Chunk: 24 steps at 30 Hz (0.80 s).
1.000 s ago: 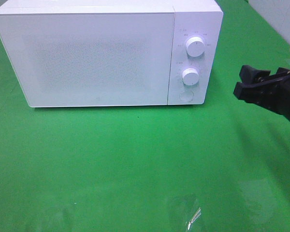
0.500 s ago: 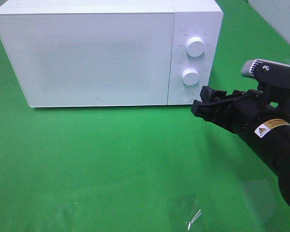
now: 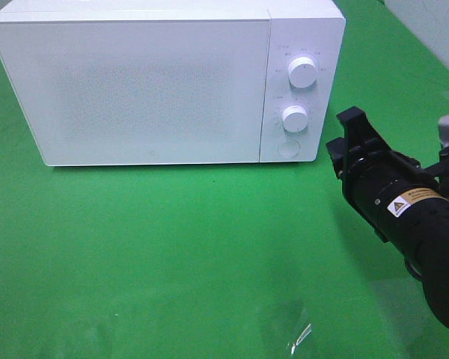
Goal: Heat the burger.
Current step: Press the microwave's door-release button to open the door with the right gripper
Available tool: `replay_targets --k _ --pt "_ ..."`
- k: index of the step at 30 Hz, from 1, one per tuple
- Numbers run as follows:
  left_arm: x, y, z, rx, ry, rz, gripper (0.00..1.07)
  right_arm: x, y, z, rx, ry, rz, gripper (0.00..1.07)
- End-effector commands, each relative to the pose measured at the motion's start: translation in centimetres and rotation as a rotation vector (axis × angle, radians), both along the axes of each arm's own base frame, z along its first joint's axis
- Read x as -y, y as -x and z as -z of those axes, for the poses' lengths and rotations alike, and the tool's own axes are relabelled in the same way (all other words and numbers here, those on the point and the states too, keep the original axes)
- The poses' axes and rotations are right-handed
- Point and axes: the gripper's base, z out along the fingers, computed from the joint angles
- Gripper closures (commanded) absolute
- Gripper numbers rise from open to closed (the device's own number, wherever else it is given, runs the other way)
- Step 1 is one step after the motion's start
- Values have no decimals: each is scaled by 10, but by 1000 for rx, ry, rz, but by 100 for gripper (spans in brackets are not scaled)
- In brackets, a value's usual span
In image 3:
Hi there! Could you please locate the round white door button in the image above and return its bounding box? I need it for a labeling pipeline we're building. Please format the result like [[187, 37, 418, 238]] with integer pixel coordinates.
[[278, 140, 301, 158]]

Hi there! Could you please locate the white microwave knob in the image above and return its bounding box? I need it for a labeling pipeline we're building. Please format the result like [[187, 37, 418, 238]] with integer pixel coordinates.
[[287, 56, 318, 88], [281, 105, 309, 133]]

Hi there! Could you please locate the white microwave door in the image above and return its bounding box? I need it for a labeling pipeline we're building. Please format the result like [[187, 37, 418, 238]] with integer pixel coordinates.
[[0, 20, 269, 166]]

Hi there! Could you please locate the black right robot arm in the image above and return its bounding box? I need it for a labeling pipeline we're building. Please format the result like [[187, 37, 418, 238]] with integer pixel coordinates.
[[326, 106, 449, 328]]

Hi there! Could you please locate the upper white microwave knob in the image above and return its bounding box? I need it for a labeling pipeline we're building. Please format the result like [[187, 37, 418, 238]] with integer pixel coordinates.
[[287, 56, 318, 88]]

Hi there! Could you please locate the white microwave oven body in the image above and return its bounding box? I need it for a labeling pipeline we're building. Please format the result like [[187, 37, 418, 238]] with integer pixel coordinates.
[[0, 1, 346, 163]]

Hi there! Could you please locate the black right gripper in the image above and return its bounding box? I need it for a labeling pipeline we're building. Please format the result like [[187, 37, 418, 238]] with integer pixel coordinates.
[[326, 106, 449, 243]]

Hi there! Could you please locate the lower white microwave knob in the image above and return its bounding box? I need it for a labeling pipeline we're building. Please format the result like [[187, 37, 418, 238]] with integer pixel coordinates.
[[281, 105, 309, 133]]

